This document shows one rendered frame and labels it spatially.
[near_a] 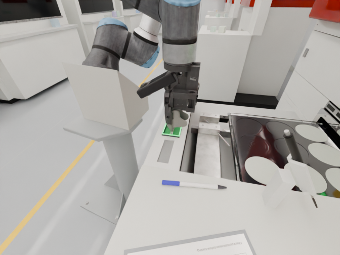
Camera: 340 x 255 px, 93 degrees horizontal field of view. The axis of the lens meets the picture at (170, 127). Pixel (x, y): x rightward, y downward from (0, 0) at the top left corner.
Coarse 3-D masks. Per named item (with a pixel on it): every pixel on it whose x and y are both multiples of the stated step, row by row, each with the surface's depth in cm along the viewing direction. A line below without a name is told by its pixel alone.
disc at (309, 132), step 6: (300, 126) 63; (306, 126) 63; (312, 126) 63; (300, 132) 60; (306, 132) 60; (312, 132) 60; (318, 132) 60; (306, 138) 58; (312, 138) 58; (318, 138) 58; (324, 138) 58
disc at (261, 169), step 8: (248, 160) 50; (256, 160) 50; (264, 160) 50; (248, 168) 47; (256, 168) 47; (264, 168) 47; (272, 168) 47; (256, 176) 45; (264, 176) 45; (272, 176) 45
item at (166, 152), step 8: (160, 128) 52; (184, 128) 52; (160, 136) 49; (184, 136) 49; (152, 144) 47; (160, 144) 47; (168, 144) 47; (176, 144) 47; (184, 144) 47; (152, 152) 44; (160, 152) 45; (168, 152) 45; (176, 152) 44; (152, 160) 42; (160, 160) 42; (168, 160) 42; (176, 160) 42; (168, 168) 40; (176, 168) 40
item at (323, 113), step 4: (324, 108) 65; (320, 112) 66; (324, 112) 64; (328, 112) 63; (316, 116) 68; (320, 116) 66; (324, 116) 64; (328, 116) 62; (332, 116) 61; (316, 120) 68; (320, 120) 67; (328, 120) 62; (332, 120) 60; (336, 120) 59; (332, 124) 60; (336, 124) 58; (336, 128) 58; (336, 132) 57
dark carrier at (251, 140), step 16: (240, 128) 62; (256, 128) 62; (272, 128) 62; (288, 128) 62; (320, 128) 62; (240, 144) 55; (256, 144) 55; (272, 144) 55; (304, 144) 55; (336, 144) 55; (240, 160) 50; (272, 160) 50; (304, 160) 50; (336, 192) 41
